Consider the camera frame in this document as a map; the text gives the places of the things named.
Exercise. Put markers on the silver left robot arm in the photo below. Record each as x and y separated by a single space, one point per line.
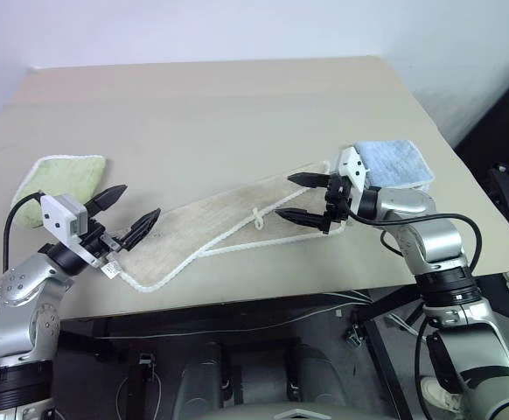
18 297

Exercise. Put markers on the black office chair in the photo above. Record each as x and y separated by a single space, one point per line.
508 131

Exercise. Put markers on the black table frame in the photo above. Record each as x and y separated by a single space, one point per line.
237 312

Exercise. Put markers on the white sneaker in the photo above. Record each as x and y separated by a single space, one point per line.
438 394

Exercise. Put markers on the metal clamp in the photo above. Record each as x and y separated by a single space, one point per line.
354 334

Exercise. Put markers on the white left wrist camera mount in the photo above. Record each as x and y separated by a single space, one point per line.
57 214

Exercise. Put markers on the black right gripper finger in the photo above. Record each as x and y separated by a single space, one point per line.
304 218
309 180

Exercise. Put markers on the grey robot torso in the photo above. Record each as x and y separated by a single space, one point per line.
298 413

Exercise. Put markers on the dark rounded robot leg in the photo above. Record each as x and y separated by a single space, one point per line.
206 376
315 372

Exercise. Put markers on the folded green towel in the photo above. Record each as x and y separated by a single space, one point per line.
71 175

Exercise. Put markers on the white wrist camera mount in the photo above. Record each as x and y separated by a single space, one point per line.
353 168
57 214

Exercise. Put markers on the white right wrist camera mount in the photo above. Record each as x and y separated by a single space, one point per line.
353 168

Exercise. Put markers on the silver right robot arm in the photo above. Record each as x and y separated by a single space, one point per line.
438 245

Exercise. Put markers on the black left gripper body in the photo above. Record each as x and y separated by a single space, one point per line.
99 236

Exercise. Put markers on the small black clamp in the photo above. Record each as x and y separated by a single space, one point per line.
146 360

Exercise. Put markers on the beige towel with white trim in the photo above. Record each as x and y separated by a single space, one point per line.
237 205

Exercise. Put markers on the folded blue towel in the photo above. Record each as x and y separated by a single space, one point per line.
394 162

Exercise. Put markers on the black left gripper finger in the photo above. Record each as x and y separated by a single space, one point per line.
108 199
141 227

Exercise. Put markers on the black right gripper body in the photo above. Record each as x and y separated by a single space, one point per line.
337 201

